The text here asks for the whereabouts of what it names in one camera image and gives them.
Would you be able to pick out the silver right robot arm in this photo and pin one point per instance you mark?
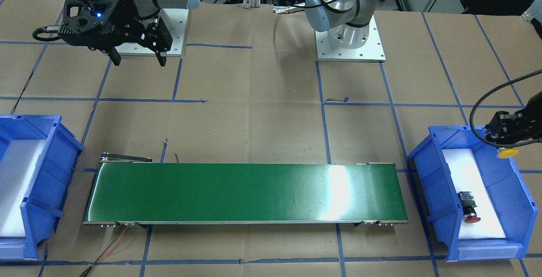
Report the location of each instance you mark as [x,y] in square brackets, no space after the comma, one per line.
[149,9]

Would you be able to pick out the blue bin at right arm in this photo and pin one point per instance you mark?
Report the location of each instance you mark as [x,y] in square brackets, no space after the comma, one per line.
[44,200]

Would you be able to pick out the yellow mushroom push button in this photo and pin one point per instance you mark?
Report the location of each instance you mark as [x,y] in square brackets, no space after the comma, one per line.
[507,152]

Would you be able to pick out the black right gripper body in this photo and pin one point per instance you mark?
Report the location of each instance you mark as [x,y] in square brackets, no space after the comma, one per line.
[131,9]

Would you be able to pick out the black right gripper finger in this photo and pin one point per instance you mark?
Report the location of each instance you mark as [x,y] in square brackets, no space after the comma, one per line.
[115,56]
[161,57]

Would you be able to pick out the white foam pad bin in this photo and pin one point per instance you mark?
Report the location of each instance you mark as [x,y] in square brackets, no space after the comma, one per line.
[466,176]
[17,166]

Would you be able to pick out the blue bin at left arm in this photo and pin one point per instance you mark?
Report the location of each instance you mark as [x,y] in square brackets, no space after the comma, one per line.
[512,201]

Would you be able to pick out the red mushroom push button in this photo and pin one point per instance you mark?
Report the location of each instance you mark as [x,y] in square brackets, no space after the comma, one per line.
[468,205]

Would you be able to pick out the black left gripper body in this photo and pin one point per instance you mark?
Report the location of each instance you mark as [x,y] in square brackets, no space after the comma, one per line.
[509,125]

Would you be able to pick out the green conveyor belt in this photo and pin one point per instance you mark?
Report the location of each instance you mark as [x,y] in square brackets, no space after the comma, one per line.
[243,193]

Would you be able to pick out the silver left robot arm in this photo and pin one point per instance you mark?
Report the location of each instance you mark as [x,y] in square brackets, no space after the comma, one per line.
[323,15]

